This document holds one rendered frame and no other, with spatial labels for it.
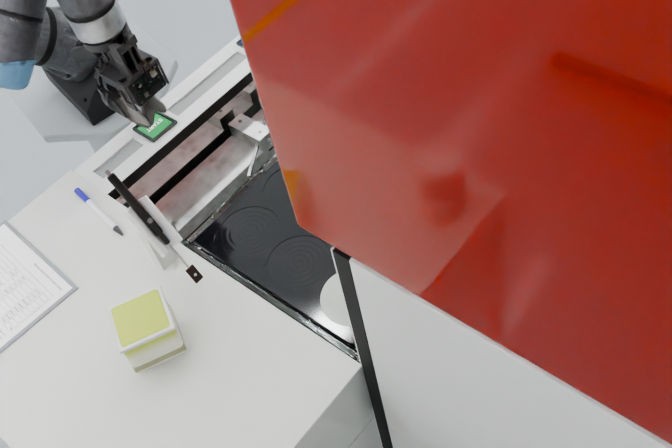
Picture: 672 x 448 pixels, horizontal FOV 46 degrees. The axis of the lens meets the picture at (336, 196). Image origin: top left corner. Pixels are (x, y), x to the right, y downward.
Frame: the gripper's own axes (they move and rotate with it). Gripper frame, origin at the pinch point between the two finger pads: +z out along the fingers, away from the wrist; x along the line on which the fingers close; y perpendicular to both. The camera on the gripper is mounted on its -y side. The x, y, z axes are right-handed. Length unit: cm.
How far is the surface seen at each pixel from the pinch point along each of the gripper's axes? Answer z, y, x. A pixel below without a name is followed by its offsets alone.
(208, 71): 4.6, -3.3, 16.7
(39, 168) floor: 99, -126, 9
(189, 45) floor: 103, -127, 84
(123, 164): 3.6, 0.9, -7.4
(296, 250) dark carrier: 10.2, 33.2, -2.0
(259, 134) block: 9.8, 11.5, 12.8
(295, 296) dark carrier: 9.9, 38.8, -8.4
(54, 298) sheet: 1.9, 13.7, -30.9
